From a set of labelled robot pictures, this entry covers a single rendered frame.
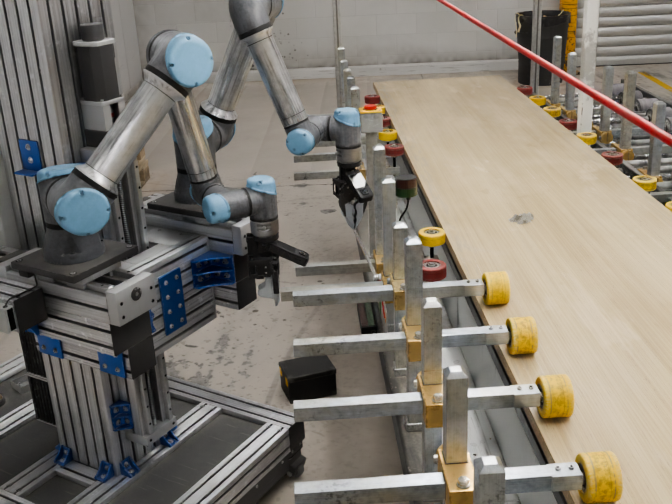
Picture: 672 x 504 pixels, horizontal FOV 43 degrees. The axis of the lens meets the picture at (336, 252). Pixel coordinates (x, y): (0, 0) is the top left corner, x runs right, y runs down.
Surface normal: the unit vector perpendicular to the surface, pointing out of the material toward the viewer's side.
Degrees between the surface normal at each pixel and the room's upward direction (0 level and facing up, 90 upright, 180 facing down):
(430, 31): 90
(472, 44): 90
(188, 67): 85
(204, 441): 0
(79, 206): 96
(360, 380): 0
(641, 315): 0
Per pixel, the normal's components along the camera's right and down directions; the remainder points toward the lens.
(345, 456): -0.04, -0.93
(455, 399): 0.05, 0.37
